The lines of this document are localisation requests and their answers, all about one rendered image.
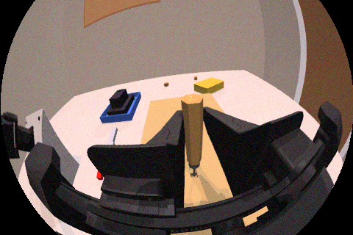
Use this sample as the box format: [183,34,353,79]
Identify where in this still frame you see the wooden-handled awl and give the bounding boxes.
[182,94,203,176]

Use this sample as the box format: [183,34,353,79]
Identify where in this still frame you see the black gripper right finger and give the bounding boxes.
[203,106,304,197]

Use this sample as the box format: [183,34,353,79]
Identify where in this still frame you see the blue rectangular tray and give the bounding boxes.
[99,91,141,123]

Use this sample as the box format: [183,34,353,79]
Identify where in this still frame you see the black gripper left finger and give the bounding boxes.
[88,110,185,208]

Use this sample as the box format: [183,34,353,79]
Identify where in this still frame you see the yellow block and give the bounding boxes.
[193,77,224,94]

